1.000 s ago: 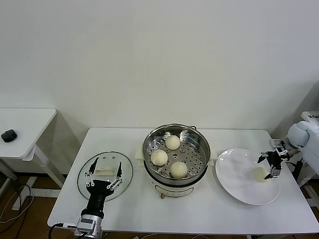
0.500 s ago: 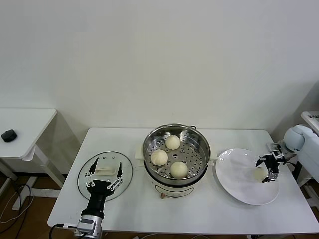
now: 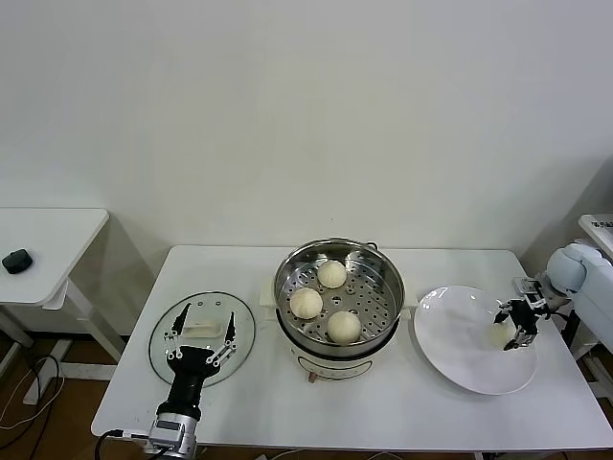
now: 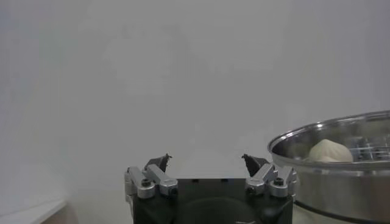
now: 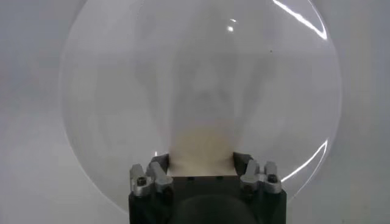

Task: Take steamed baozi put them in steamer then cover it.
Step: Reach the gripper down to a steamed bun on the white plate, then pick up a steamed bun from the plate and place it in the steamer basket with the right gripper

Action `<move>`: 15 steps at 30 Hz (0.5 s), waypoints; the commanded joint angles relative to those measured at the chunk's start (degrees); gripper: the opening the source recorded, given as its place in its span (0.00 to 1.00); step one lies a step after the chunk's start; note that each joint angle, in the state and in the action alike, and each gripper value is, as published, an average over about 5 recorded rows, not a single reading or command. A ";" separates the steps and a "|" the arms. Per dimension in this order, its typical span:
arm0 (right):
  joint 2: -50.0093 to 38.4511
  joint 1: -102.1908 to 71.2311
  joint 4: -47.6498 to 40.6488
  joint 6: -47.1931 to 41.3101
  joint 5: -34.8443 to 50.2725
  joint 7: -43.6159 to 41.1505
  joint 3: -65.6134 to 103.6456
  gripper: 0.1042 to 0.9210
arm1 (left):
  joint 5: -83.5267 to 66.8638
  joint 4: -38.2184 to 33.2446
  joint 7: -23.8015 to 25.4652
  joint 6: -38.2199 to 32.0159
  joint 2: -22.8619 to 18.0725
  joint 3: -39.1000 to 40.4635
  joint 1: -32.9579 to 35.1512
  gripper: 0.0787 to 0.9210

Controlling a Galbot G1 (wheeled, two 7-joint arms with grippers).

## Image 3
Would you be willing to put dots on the white steamed baozi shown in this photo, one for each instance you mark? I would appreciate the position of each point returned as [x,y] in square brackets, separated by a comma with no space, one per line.
[331,274]
[343,327]
[305,303]
[499,335]

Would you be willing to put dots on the steel steamer pot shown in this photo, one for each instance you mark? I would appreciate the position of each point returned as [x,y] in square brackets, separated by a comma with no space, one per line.
[330,366]

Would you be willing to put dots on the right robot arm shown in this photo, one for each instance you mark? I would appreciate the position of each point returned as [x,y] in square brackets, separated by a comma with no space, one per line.
[567,268]

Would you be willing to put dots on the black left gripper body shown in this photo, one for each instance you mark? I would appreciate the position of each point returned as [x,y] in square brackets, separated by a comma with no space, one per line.
[189,374]

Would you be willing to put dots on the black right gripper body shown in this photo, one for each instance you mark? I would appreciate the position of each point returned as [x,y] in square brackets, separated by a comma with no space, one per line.
[524,317]

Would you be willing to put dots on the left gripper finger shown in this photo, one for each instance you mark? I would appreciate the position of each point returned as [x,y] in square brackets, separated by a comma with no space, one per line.
[178,328]
[229,333]

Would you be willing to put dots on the perforated steel steamer basket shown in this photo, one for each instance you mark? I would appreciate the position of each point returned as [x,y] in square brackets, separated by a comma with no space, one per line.
[373,282]

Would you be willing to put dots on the white side table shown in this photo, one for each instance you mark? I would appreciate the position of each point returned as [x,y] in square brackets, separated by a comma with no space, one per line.
[48,249]

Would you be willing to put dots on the small black case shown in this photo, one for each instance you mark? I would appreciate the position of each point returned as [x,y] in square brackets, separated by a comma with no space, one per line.
[16,261]

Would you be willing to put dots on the white round plate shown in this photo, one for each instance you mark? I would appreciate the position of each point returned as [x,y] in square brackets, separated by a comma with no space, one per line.
[460,345]

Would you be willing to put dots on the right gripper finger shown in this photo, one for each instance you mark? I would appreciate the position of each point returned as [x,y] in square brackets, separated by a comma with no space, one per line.
[523,340]
[505,310]

